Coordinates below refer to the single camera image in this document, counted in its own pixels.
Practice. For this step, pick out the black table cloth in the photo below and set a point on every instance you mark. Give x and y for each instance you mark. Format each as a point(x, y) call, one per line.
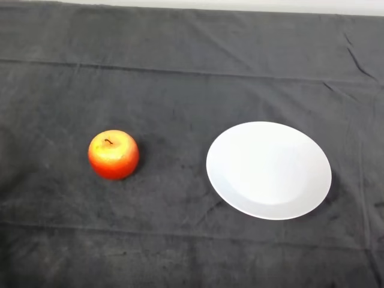
point(180, 90)

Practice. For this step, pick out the red yellow apple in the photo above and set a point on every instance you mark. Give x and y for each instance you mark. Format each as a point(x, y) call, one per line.
point(114, 160)

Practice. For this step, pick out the white round plate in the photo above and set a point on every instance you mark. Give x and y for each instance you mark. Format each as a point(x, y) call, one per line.
point(268, 171)

